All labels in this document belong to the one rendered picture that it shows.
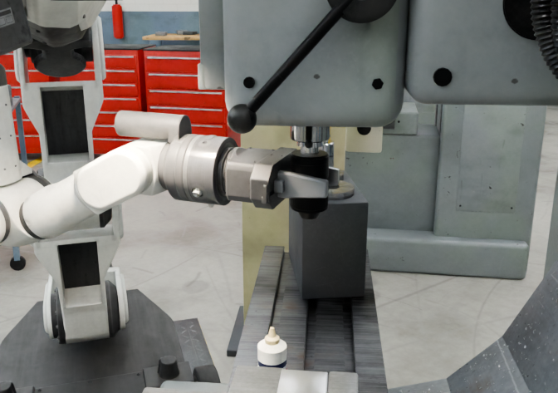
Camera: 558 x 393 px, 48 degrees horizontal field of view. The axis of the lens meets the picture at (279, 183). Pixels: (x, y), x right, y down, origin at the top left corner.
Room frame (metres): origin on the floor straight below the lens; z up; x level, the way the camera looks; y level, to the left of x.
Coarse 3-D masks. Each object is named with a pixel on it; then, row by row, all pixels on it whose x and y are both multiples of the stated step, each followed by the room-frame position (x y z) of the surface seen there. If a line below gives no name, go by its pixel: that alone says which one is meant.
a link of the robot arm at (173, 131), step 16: (128, 112) 0.82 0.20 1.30; (144, 112) 0.82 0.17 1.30; (128, 128) 0.81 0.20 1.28; (144, 128) 0.80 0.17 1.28; (160, 128) 0.79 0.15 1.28; (176, 128) 0.79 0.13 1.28; (128, 144) 0.80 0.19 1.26; (144, 144) 0.80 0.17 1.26; (160, 144) 0.80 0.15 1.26; (176, 144) 0.78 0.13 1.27; (160, 160) 0.78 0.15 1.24; (176, 160) 0.76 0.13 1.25; (160, 176) 0.78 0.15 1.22; (176, 176) 0.76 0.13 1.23; (144, 192) 0.78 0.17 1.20; (160, 192) 0.79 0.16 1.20; (176, 192) 0.76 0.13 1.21
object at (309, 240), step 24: (336, 192) 1.09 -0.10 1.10; (360, 192) 1.13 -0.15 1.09; (336, 216) 1.07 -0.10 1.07; (360, 216) 1.07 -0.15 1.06; (312, 240) 1.06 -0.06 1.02; (336, 240) 1.07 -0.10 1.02; (360, 240) 1.07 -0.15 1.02; (312, 264) 1.06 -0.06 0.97; (336, 264) 1.07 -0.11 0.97; (360, 264) 1.07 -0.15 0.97; (312, 288) 1.06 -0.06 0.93; (336, 288) 1.07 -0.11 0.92; (360, 288) 1.07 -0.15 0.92
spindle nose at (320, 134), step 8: (296, 128) 0.73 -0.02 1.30; (304, 128) 0.72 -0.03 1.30; (312, 128) 0.72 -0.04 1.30; (320, 128) 0.72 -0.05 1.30; (328, 128) 0.73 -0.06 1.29; (296, 136) 0.73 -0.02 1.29; (304, 136) 0.72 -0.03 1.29; (312, 136) 0.72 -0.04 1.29; (320, 136) 0.72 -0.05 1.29; (328, 136) 0.73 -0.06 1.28
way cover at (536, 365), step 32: (544, 288) 0.86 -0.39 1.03; (544, 320) 0.81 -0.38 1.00; (480, 352) 0.88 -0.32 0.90; (512, 352) 0.83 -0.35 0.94; (544, 352) 0.76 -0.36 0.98; (416, 384) 0.89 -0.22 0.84; (448, 384) 0.87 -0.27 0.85; (480, 384) 0.82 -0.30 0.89; (512, 384) 0.77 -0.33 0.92; (544, 384) 0.72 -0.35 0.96
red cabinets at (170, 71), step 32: (32, 64) 5.51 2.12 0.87; (128, 64) 5.45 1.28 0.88; (160, 64) 5.36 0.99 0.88; (192, 64) 5.30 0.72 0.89; (128, 96) 5.46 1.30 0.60; (160, 96) 5.37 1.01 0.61; (192, 96) 5.30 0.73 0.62; (224, 96) 5.25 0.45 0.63; (32, 128) 5.51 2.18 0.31; (96, 128) 5.48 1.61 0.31; (192, 128) 5.31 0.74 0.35; (224, 128) 5.24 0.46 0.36
